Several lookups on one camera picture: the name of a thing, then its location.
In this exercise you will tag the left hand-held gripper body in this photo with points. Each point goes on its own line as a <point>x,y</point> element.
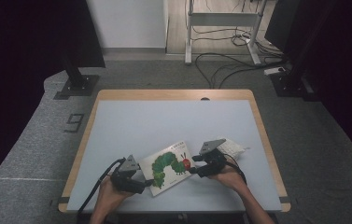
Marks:
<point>127,180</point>

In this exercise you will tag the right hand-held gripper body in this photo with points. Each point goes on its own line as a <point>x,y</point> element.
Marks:
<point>215,161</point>

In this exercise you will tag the white textured cloth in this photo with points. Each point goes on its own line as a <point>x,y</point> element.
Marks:
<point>234,149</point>

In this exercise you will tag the caterpillar picture book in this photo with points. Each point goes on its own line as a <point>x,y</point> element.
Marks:
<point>167,168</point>

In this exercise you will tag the person's right hand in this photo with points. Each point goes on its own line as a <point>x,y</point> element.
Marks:
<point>231,179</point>

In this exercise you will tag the person's left hand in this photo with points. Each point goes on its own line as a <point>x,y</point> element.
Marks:
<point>111,197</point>

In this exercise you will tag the light blue table mat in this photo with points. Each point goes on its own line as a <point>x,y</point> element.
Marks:
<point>180,118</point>

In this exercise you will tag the dark tape strip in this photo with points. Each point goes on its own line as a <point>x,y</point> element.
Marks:
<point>63,200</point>
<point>284,200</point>

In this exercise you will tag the wooden table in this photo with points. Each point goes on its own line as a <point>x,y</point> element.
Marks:
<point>164,94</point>

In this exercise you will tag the black tape floor marking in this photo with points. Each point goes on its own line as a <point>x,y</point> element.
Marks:
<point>76,114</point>

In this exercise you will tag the white power strip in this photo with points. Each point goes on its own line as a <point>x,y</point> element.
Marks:
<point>273,71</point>

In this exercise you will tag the dark curtain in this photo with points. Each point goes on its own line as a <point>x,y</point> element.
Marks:
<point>24,46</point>
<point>344,62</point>

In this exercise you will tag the black stand with base plate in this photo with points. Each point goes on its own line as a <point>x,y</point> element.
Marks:
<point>285,87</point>
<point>80,87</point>

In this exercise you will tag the white desk frame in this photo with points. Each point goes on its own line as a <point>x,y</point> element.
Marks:
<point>220,19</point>

